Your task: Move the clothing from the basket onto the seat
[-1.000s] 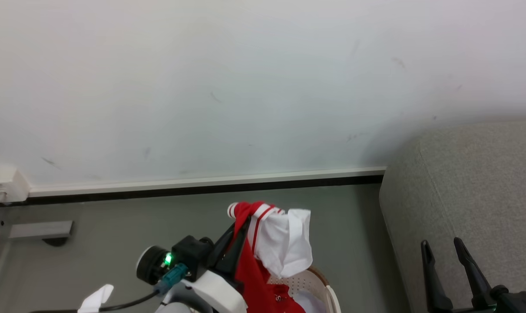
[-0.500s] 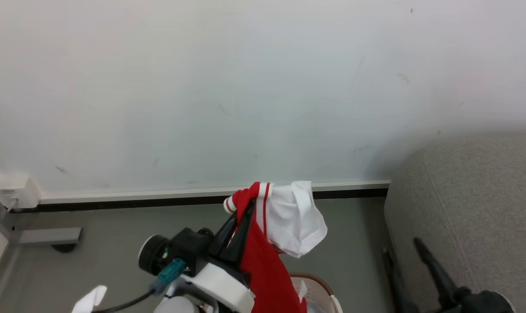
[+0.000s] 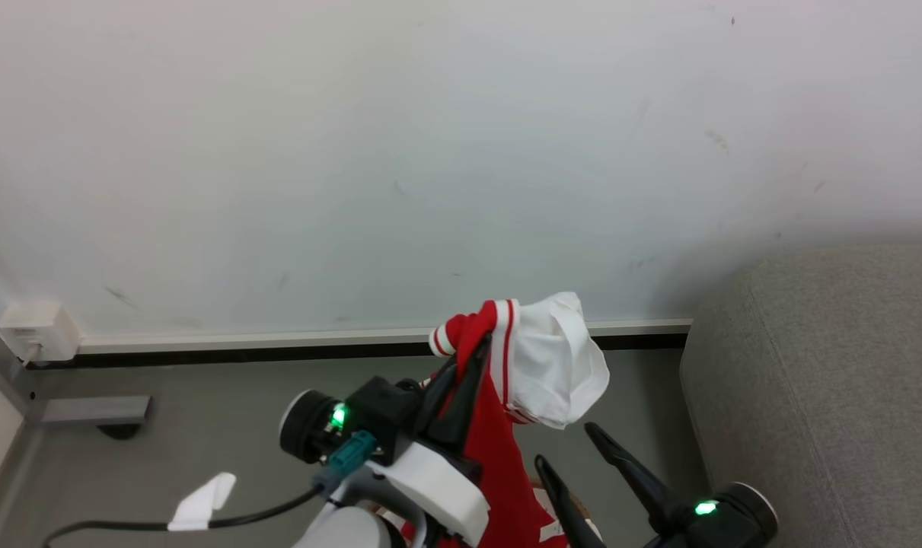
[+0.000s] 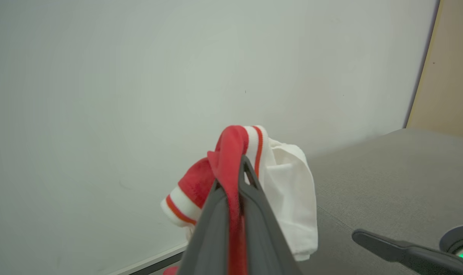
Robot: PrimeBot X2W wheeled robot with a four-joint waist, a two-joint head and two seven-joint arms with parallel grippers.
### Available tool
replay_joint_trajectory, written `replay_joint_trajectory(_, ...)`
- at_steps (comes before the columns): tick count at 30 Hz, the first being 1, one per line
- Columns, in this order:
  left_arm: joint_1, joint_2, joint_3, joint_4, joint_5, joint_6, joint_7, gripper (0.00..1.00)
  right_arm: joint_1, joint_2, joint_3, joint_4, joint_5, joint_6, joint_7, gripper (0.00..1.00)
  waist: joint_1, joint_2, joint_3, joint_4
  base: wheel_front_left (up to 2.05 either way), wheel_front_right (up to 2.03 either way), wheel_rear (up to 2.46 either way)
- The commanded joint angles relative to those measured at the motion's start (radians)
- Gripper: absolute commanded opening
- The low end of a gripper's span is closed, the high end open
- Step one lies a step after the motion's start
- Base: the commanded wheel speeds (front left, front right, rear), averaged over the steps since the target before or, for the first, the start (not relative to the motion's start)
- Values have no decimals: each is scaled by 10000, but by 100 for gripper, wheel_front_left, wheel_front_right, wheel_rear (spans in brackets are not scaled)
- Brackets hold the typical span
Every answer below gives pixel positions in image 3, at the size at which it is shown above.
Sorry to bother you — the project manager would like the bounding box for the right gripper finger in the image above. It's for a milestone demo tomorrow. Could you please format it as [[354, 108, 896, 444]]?
[[585, 422, 687, 534], [534, 455, 606, 548]]

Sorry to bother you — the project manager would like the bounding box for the white tape label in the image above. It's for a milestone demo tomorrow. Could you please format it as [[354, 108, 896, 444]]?
[[167, 472, 238, 532]]

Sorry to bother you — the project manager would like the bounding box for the white and black baseboard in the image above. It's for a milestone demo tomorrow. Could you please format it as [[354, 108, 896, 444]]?
[[76, 320, 694, 368]]

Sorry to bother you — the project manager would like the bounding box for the grey metal frame foot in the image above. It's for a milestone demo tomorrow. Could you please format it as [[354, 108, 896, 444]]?
[[0, 304, 153, 441]]

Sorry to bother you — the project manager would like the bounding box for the white wall outlet box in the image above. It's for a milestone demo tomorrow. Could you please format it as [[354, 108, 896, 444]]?
[[0, 301, 81, 365]]

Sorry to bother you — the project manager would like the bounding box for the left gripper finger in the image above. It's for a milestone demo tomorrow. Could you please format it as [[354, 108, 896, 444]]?
[[429, 333, 494, 450], [416, 356, 461, 436]]

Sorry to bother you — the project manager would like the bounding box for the grey fabric sofa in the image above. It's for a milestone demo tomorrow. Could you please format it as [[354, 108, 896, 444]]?
[[679, 244, 922, 548]]

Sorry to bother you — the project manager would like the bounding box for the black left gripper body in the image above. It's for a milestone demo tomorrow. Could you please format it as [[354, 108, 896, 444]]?
[[280, 377, 425, 464]]

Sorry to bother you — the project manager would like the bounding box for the red and white garment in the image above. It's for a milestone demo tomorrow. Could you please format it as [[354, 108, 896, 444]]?
[[400, 292, 611, 548]]

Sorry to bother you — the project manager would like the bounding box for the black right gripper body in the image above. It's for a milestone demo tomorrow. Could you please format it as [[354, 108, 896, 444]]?
[[643, 482, 780, 548]]

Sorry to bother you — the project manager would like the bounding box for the teal cable connector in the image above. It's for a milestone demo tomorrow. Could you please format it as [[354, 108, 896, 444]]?
[[326, 430, 378, 474]]

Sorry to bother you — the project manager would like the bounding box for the black cable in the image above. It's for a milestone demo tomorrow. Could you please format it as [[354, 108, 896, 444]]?
[[42, 486, 326, 548]]

